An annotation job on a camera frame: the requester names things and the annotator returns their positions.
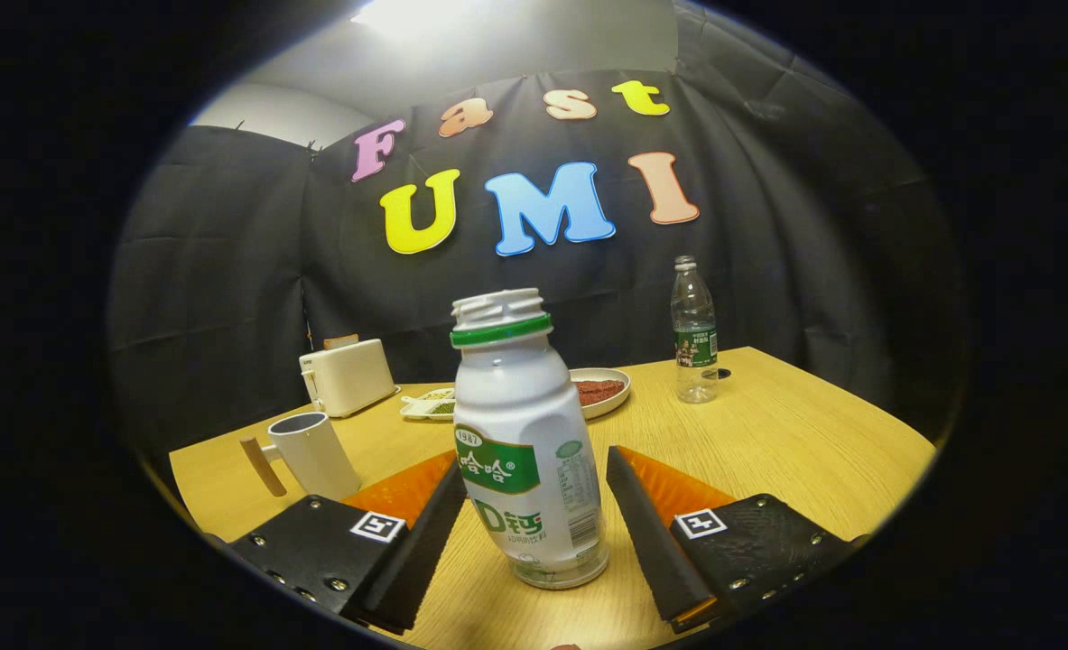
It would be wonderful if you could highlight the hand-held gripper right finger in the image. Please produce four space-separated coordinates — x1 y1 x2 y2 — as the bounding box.
606 444 859 635

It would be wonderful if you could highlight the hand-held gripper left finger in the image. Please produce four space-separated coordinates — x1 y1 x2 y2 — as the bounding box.
228 450 469 636

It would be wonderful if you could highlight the white cup wooden handle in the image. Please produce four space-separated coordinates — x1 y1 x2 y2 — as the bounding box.
239 412 363 503

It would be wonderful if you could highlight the white juice bottle green label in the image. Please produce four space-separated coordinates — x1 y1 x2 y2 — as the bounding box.
450 288 610 590

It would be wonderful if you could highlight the clear plastic water bottle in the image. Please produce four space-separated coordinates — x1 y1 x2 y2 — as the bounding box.
671 255 720 404

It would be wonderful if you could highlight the round white plate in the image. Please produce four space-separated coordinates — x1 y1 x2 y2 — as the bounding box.
568 367 632 422

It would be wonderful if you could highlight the white divided dish with beans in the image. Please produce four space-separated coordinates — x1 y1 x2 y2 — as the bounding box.
399 387 456 423

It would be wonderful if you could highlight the wooden table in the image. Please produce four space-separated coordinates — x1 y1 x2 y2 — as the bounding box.
168 346 938 650

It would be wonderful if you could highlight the cream toaster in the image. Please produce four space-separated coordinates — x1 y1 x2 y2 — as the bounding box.
299 339 401 419

